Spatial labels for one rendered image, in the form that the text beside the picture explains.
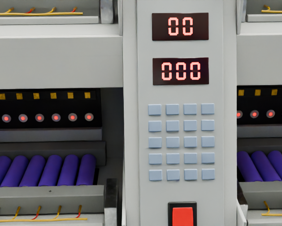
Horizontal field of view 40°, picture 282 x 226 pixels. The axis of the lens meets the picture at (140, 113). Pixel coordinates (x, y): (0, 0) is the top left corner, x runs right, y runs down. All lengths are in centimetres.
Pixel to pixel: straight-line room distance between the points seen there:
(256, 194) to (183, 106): 14
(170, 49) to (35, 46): 11
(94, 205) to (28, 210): 7
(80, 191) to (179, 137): 13
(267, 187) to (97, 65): 22
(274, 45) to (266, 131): 19
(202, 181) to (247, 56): 11
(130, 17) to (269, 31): 12
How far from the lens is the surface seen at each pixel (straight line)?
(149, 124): 31
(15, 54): 34
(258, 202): 42
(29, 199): 41
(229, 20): 33
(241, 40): 34
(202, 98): 32
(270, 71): 35
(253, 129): 51
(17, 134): 51
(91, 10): 40
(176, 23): 32
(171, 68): 32
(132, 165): 32
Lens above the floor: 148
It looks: 3 degrees down
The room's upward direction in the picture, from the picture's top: 1 degrees counter-clockwise
